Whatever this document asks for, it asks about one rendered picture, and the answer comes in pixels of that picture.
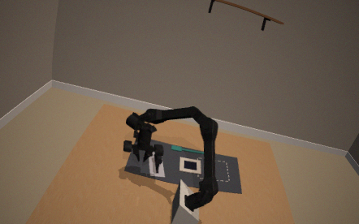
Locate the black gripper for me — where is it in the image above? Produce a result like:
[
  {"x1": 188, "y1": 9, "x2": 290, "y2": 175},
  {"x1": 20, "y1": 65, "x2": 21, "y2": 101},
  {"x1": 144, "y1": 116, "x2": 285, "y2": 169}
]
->
[{"x1": 123, "y1": 137, "x2": 164, "y2": 162}]

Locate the dark grey flat mat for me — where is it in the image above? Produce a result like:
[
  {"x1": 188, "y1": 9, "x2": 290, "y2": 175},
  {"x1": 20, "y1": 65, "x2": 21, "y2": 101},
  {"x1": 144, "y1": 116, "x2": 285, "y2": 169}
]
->
[{"x1": 125, "y1": 140, "x2": 242, "y2": 194}]

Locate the cream tile with dark square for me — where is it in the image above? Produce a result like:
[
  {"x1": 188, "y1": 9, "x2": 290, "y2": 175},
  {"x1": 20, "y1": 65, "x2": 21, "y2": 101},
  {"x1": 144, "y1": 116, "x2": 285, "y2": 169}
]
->
[{"x1": 179, "y1": 157, "x2": 201, "y2": 174}]

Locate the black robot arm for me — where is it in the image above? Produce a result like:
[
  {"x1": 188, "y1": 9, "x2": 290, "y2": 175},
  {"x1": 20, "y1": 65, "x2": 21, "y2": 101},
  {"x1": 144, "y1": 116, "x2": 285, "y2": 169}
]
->
[{"x1": 126, "y1": 106, "x2": 218, "y2": 211}]

